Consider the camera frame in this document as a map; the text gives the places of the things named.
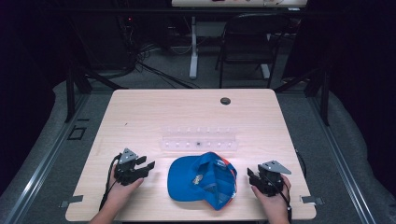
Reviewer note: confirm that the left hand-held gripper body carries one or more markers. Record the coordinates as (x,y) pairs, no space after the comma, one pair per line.
(126,166)

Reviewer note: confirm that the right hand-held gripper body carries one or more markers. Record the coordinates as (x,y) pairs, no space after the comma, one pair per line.
(271,179)

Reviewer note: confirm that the blue baseball cap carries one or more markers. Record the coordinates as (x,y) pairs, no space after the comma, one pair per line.
(199,180)

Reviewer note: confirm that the person's right hand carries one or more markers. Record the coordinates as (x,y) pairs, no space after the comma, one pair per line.
(274,203)

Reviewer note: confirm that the person's left hand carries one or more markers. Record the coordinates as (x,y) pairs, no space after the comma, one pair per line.
(121,191)

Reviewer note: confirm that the clear plastic peg rack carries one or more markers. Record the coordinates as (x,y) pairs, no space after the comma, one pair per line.
(199,141)

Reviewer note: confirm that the dark round table grommet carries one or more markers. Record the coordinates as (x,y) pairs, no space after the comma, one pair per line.
(225,101)

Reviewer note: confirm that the black metal stand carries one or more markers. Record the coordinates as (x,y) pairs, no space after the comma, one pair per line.
(316,87)
(77,84)

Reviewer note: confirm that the white desk leg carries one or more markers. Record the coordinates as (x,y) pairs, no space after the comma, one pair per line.
(194,53)

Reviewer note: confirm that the black folding chair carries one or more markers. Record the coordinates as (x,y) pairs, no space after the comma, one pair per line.
(249,46)

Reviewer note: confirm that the grey metal table bracket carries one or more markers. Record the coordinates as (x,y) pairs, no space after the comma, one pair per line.
(312,200)
(71,200)

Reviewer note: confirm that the aluminium floor rail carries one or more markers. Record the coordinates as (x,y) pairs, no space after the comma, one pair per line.
(339,161)
(40,165)

